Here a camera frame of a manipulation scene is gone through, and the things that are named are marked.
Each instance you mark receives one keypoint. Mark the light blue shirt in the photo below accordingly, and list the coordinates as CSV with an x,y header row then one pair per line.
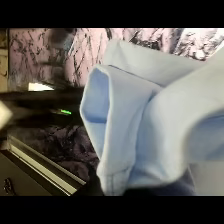
x,y
150,126

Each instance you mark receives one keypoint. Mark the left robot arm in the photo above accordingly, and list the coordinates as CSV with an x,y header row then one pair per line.
x,y
40,106

